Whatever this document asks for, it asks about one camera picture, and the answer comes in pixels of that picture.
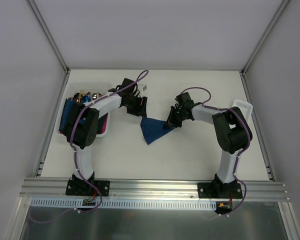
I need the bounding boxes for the rolled blue napkin bundles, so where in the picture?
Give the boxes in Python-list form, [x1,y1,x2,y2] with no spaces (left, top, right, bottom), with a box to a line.
[59,97,110,135]

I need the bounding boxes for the aluminium frame post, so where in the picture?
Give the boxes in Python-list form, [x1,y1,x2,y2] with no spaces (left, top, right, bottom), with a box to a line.
[26,0,69,73]
[241,0,291,76]

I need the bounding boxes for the white slotted cable duct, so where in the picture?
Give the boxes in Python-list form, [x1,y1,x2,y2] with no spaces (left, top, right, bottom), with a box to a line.
[30,197,217,211]

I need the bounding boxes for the white plastic bin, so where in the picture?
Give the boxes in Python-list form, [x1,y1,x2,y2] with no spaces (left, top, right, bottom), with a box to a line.
[54,81,113,139]

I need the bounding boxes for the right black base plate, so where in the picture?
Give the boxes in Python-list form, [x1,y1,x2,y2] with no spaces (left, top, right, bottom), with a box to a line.
[197,182,243,199]

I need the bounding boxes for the left aluminium frame post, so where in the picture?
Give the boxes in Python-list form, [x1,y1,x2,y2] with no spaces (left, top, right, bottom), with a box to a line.
[26,0,69,73]

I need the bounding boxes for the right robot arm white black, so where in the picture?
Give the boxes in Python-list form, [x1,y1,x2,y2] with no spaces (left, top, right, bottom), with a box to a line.
[163,92,253,199]

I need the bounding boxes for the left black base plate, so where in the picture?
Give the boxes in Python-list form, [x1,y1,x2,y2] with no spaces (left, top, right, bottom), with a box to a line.
[65,177,110,197]

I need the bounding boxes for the aluminium mounting rail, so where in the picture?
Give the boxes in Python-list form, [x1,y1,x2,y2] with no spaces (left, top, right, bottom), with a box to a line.
[19,177,291,202]

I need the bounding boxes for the gold spoons in bin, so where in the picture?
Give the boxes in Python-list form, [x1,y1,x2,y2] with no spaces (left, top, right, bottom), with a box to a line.
[70,90,103,104]

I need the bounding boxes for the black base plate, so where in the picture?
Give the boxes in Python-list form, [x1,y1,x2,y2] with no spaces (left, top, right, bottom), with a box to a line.
[197,182,243,199]
[65,177,110,197]

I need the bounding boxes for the dark blue paper napkin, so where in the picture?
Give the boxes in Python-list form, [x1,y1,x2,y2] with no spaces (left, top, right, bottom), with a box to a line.
[140,117,173,145]

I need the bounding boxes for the right aluminium frame post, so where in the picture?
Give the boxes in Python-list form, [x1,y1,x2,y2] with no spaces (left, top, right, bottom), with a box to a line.
[241,0,291,76]

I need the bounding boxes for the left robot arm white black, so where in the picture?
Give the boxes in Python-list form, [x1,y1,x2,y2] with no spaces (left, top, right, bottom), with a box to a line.
[59,78,148,195]

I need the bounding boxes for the white perforated cutlery tray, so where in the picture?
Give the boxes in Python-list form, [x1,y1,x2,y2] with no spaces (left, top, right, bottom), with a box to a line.
[232,99,253,123]

